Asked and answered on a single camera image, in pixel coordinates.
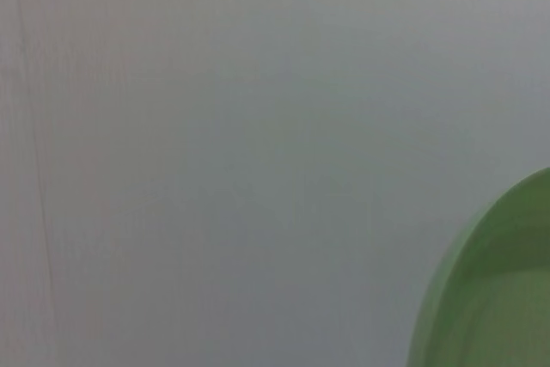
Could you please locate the light green plate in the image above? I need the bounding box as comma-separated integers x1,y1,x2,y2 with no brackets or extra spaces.
406,167,550,367

